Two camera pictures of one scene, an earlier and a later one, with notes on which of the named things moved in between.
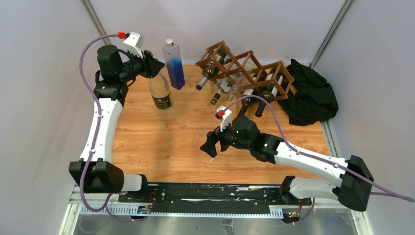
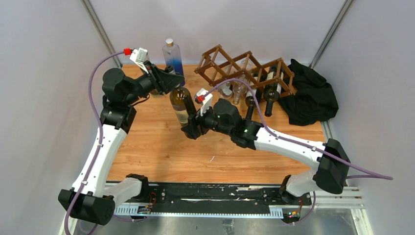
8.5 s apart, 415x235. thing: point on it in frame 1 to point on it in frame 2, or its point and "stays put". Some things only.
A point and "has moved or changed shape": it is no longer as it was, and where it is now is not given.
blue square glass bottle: x=172 y=53 stays put
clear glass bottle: x=240 y=82 has moved or changed shape
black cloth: x=315 y=101 stays put
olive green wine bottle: x=212 y=68 to x=181 y=105
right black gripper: x=213 y=138 to x=194 y=121
